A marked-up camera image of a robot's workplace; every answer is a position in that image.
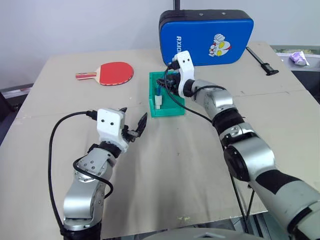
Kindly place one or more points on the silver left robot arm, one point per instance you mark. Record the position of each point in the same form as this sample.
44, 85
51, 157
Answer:
83, 197

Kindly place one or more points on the purple and white crumpled wrapper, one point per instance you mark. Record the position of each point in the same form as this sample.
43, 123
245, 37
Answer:
298, 58

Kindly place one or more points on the red table tennis paddle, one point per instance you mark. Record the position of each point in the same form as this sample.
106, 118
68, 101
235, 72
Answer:
115, 73

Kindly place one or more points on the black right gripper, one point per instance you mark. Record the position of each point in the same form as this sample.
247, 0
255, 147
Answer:
173, 83

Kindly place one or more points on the black vertical pole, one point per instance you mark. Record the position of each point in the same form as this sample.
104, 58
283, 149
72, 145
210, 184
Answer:
177, 4

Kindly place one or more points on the black equipment with grey frame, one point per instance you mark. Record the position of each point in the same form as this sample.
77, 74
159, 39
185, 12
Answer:
12, 97

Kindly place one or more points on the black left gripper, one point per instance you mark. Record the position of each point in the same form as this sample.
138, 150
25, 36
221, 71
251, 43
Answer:
130, 135

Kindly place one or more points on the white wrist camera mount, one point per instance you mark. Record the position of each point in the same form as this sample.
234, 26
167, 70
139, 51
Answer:
110, 125
186, 70

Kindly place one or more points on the thin black rods under table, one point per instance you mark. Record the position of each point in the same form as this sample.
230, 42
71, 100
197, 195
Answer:
241, 202

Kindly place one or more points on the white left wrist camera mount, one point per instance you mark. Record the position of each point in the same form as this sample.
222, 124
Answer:
110, 125

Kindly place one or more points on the black rod with round base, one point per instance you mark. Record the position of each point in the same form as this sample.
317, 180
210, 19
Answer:
262, 63

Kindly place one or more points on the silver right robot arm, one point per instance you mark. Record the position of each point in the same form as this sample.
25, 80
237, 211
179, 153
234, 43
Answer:
252, 155

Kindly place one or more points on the blue padded kick shield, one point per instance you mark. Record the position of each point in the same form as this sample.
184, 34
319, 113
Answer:
200, 37

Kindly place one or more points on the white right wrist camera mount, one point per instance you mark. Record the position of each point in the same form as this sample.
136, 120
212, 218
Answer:
186, 70

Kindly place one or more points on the green plastic bin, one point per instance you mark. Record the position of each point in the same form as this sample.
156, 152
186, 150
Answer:
167, 110

